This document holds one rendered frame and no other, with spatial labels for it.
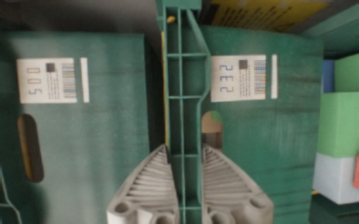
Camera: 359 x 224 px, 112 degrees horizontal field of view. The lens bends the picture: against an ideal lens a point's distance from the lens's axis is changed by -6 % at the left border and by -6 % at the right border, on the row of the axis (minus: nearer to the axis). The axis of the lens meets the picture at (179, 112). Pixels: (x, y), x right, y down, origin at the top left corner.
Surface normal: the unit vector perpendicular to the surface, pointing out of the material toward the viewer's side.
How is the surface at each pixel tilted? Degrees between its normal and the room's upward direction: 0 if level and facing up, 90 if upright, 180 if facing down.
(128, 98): 91
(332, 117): 2
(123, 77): 92
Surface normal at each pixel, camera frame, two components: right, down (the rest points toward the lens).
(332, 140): -1.00, 0.03
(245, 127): 0.08, 0.10
